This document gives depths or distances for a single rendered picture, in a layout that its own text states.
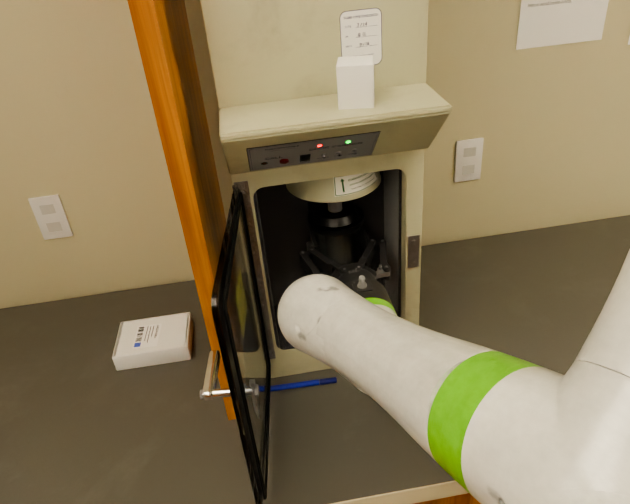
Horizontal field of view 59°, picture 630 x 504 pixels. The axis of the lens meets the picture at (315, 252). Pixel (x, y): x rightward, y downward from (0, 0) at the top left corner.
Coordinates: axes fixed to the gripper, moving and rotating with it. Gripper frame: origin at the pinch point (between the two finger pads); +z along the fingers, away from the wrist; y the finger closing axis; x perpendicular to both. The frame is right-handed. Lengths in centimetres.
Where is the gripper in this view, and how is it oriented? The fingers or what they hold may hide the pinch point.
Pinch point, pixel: (337, 236)
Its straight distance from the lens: 110.3
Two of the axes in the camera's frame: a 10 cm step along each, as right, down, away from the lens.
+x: 0.8, 8.4, 5.4
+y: -9.9, 1.4, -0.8
